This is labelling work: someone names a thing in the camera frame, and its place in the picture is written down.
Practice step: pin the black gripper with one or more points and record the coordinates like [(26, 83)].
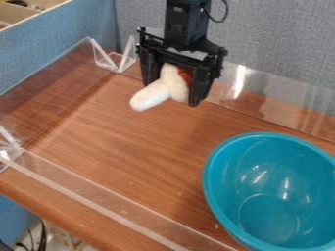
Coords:
[(202, 57)]

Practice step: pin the clear acrylic barrier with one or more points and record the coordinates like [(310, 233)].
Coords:
[(154, 225), (24, 63), (276, 99)]

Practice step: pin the clear acrylic back barrier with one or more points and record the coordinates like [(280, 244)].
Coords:
[(276, 99)]

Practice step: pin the wooden shelf box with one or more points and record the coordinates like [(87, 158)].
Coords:
[(18, 11)]

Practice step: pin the clear acrylic left barrier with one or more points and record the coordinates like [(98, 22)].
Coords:
[(24, 63)]

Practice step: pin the white plush mushroom red cap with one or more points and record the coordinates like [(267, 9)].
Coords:
[(171, 86)]

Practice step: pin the blue plastic bowl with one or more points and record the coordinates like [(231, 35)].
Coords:
[(268, 185)]

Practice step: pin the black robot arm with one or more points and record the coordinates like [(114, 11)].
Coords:
[(187, 18)]

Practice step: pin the clear acrylic front barrier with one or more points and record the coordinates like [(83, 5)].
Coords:
[(154, 225)]

